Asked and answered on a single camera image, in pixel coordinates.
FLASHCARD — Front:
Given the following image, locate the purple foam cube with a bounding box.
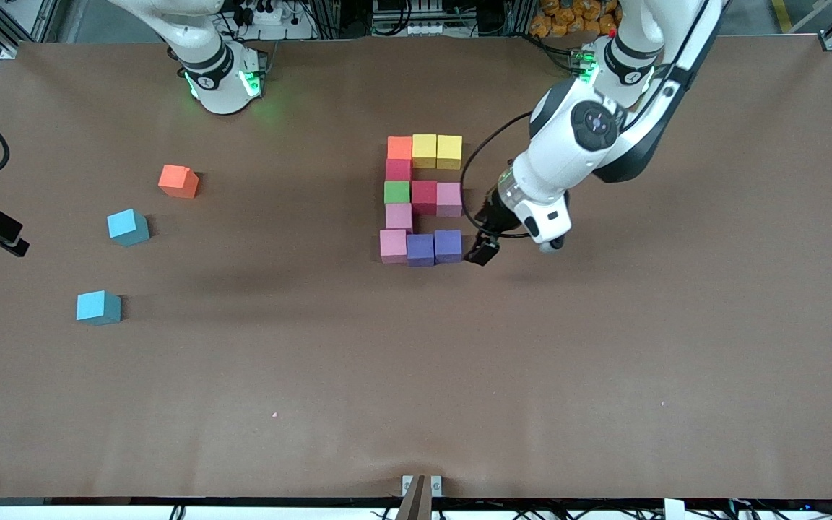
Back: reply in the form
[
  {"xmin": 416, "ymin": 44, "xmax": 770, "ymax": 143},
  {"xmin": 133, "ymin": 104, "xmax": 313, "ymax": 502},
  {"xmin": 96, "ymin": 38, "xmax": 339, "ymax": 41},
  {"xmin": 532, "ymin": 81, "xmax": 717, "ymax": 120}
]
[
  {"xmin": 407, "ymin": 233, "xmax": 436, "ymax": 267},
  {"xmin": 434, "ymin": 229, "xmax": 464, "ymax": 264}
]

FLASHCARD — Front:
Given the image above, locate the pink foam cube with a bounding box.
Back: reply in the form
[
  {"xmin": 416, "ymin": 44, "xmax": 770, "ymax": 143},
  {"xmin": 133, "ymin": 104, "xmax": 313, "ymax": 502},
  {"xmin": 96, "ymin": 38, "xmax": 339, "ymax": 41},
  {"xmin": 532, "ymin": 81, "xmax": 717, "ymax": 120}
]
[
  {"xmin": 436, "ymin": 182, "xmax": 464, "ymax": 218},
  {"xmin": 385, "ymin": 203, "xmax": 415, "ymax": 234},
  {"xmin": 379, "ymin": 229, "xmax": 409, "ymax": 264}
]

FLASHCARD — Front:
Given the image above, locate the yellow foam cube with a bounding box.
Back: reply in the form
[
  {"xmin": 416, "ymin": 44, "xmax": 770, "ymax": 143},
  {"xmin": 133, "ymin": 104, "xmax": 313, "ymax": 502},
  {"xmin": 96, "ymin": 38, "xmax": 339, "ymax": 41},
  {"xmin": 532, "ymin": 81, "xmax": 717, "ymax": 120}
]
[
  {"xmin": 437, "ymin": 135, "xmax": 464, "ymax": 170},
  {"xmin": 412, "ymin": 134, "xmax": 438, "ymax": 170}
]

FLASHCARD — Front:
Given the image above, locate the blue foam cube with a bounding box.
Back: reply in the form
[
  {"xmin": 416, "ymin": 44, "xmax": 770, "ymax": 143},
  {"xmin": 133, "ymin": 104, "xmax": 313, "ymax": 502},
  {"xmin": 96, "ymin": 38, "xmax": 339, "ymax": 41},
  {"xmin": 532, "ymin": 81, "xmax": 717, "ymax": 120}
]
[
  {"xmin": 107, "ymin": 209, "xmax": 151, "ymax": 247},
  {"xmin": 76, "ymin": 290, "xmax": 122, "ymax": 326}
]

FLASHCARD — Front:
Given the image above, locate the brown table cover mat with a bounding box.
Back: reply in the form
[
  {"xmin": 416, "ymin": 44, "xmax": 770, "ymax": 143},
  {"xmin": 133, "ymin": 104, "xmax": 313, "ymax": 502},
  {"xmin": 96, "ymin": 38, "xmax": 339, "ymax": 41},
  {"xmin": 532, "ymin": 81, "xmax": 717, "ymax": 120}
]
[{"xmin": 0, "ymin": 35, "xmax": 832, "ymax": 501}]

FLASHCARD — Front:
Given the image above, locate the pile of orange objects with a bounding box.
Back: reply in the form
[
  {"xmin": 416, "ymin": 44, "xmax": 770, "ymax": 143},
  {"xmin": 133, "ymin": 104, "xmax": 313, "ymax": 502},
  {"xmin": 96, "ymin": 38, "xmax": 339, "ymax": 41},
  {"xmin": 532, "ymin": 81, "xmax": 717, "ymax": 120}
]
[{"xmin": 530, "ymin": 0, "xmax": 623, "ymax": 38}]

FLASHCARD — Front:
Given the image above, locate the white power strip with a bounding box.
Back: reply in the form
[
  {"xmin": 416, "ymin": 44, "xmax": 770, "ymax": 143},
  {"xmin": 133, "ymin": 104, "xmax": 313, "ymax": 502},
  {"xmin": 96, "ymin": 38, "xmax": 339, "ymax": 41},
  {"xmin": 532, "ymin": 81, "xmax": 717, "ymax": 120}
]
[
  {"xmin": 232, "ymin": 0, "xmax": 316, "ymax": 40},
  {"xmin": 371, "ymin": 20, "xmax": 462, "ymax": 37}
]

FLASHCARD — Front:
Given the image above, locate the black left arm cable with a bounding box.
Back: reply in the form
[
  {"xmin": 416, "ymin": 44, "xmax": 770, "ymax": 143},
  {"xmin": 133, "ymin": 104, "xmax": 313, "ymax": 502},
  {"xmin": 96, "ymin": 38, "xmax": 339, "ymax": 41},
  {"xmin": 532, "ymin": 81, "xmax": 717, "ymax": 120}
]
[{"xmin": 459, "ymin": 0, "xmax": 713, "ymax": 241}]

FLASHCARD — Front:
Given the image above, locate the small metal bracket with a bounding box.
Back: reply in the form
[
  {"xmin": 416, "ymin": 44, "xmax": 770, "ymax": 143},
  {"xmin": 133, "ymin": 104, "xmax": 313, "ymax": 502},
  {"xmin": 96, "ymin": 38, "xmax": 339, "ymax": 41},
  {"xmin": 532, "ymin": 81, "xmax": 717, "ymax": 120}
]
[{"xmin": 402, "ymin": 474, "xmax": 443, "ymax": 498}]

